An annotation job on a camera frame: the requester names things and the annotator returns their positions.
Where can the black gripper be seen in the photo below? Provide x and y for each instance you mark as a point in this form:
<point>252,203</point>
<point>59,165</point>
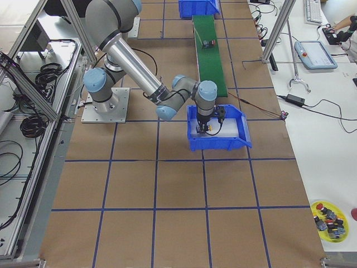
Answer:
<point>202,119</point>

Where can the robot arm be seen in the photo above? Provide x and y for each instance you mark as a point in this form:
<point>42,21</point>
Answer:
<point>106,22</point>

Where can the yellow tray of buttons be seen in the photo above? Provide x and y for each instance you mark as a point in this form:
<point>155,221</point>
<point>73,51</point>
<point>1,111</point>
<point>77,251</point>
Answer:
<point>332,225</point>

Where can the right blue bin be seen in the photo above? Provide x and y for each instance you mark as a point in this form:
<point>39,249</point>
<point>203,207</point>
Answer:
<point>217,142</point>

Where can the blue bin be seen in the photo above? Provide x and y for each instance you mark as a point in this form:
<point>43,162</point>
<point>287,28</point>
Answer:
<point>217,142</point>
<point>189,8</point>

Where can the green conveyor belt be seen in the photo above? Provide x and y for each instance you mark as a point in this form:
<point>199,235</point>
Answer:
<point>208,60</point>

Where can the brown paper table cover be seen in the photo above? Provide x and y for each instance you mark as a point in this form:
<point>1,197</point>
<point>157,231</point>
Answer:
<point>135,195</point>

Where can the black power adapter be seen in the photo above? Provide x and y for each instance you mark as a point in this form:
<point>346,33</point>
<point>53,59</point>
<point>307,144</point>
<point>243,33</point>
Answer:
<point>293,99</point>

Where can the left blue bin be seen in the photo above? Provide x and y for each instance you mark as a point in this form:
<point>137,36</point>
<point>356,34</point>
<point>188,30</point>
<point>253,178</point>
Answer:
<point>189,8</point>

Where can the teach pendant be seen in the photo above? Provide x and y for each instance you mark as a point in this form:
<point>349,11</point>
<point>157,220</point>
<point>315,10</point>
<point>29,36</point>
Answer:
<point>314,55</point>

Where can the white keyboard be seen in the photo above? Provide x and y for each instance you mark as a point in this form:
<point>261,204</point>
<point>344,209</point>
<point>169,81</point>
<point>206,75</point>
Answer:
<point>312,11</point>

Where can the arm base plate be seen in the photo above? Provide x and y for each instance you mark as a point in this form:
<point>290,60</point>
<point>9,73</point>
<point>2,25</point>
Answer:
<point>134,32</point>
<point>111,111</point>

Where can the aluminium frame post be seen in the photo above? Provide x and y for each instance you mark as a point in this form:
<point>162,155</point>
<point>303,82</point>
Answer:
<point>277,29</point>

